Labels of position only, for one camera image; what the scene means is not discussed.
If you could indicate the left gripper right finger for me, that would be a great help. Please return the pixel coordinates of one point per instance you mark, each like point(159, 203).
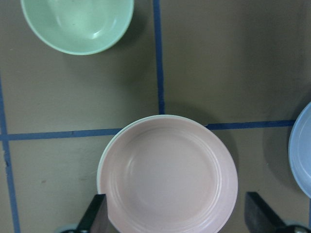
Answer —
point(259, 217)

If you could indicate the cream white plate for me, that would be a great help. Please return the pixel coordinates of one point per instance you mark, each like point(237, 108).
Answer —
point(116, 136)

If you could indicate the pink plate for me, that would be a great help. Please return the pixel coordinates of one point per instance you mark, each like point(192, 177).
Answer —
point(169, 176)

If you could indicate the blue plate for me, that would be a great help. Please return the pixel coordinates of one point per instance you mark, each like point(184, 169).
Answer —
point(299, 150)

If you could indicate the green bowl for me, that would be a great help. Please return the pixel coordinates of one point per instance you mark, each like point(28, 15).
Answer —
point(78, 27)

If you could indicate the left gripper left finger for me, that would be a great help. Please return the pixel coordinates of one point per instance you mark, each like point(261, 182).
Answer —
point(95, 219)

